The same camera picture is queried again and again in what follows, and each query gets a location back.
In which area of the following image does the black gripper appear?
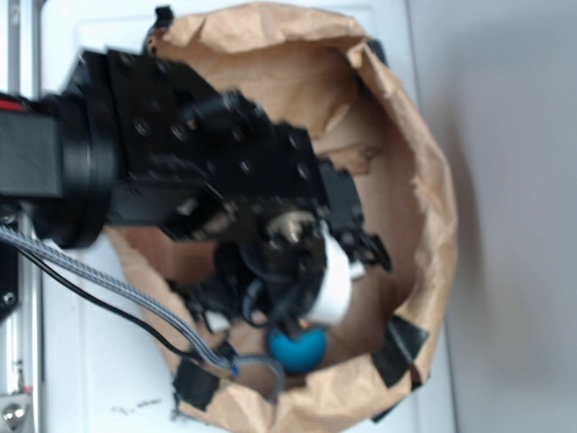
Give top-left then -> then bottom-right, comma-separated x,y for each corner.
187,158 -> 391,334

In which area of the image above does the white plastic board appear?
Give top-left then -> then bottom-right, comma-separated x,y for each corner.
38,1 -> 457,432

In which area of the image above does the white cylinder camera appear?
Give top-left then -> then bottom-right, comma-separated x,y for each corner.
307,235 -> 353,326

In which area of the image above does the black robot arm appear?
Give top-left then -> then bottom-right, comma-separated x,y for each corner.
1,51 -> 392,335

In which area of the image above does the blue ball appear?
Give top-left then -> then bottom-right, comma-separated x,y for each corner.
267,328 -> 327,375

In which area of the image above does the aluminium rail frame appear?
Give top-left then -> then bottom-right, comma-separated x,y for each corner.
1,1 -> 44,432

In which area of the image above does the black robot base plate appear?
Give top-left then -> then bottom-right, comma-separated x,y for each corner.
0,204 -> 20,322

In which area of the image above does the brown paper bag tray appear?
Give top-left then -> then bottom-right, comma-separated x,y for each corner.
104,2 -> 459,433

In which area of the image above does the thin black cable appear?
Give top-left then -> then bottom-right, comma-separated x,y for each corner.
13,245 -> 204,362

